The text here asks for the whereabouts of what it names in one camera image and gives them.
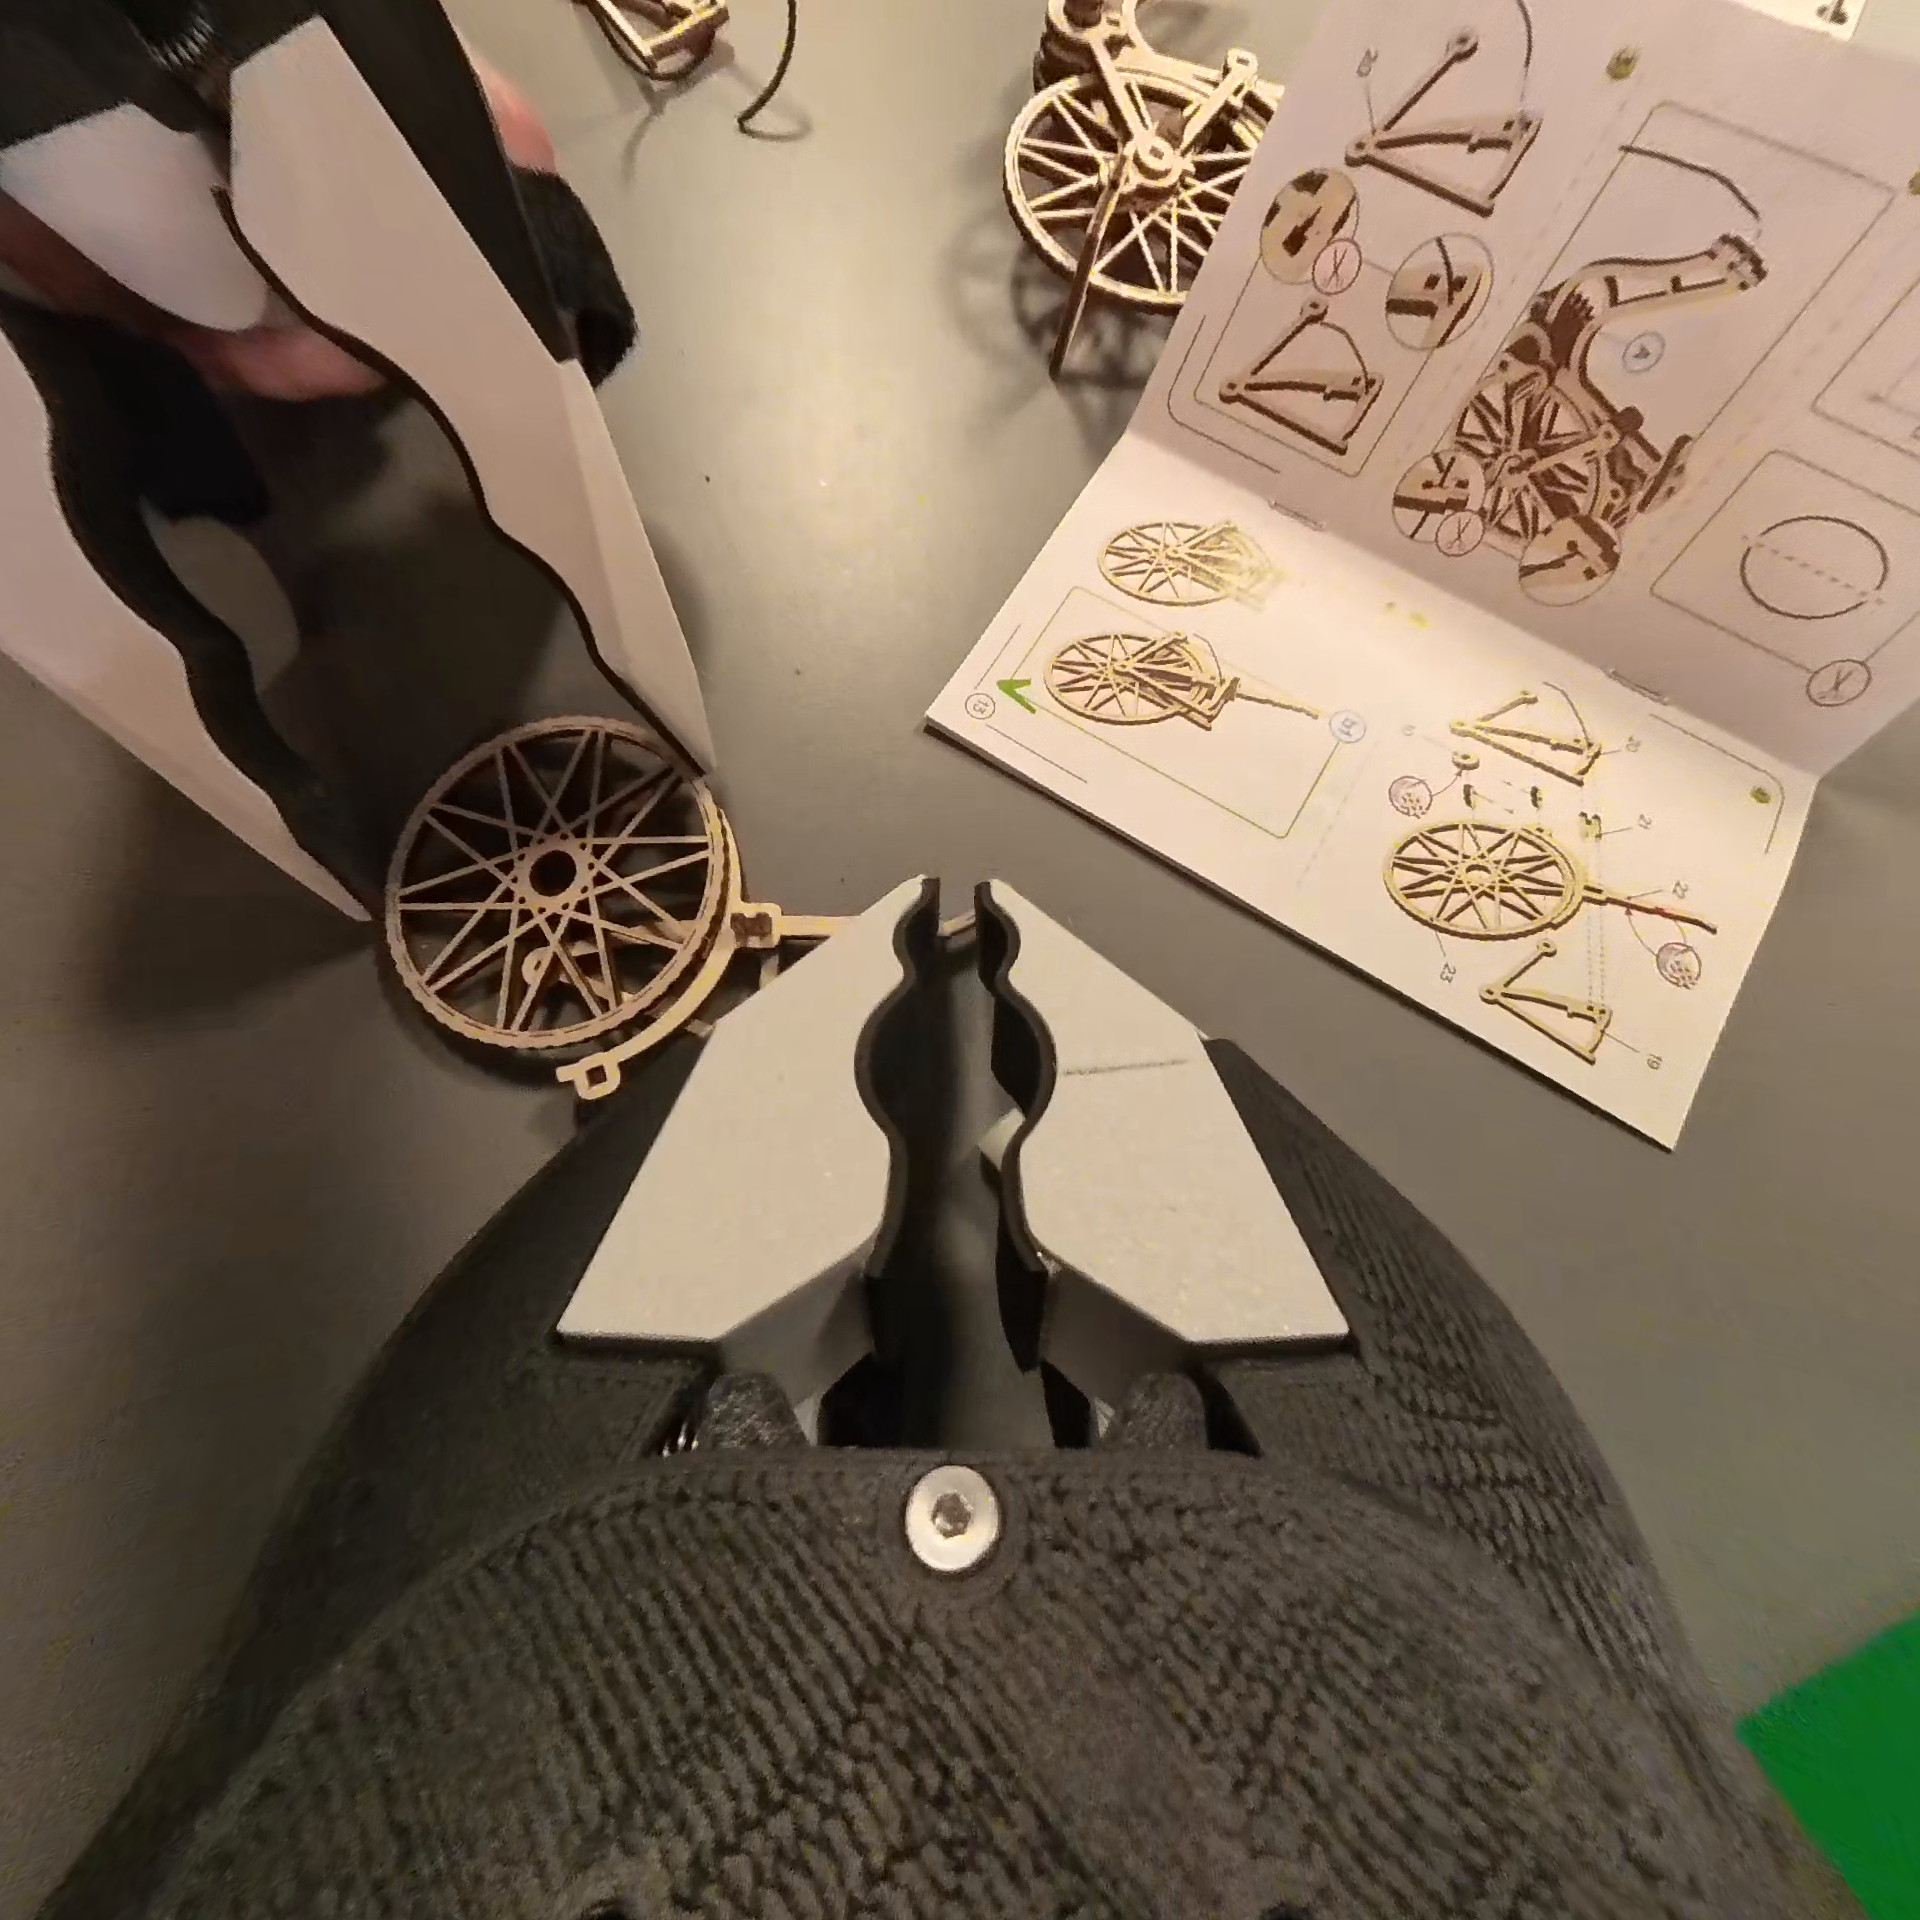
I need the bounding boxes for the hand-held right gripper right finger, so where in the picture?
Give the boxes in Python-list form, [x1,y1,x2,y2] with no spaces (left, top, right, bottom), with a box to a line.
[973,877,1353,1419]

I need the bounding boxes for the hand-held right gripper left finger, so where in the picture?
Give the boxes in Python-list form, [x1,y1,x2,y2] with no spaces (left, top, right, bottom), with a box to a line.
[555,873,946,1429]

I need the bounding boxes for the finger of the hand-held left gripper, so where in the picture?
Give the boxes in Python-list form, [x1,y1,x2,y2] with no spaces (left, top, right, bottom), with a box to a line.
[0,10,719,779]
[0,323,378,925]

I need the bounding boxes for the wooden spoked wheel assembly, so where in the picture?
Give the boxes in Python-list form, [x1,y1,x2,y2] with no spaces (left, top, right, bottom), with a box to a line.
[382,718,983,1110]

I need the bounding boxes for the small wooden model part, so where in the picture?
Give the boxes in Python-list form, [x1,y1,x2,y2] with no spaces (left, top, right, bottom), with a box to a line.
[576,0,730,76]

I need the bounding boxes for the wooden wheeled model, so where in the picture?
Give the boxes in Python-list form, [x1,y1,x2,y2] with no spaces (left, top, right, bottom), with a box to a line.
[1001,0,1290,379]

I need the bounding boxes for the person's left hand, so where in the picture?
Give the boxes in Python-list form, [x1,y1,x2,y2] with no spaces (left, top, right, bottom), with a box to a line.
[186,61,561,399]

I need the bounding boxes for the paper instruction booklet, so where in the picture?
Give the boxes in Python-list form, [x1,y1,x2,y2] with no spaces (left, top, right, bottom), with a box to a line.
[922,0,1920,1157]

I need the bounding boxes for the green mat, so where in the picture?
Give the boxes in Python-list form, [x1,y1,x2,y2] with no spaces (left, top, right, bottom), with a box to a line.
[1737,1626,1920,1920]

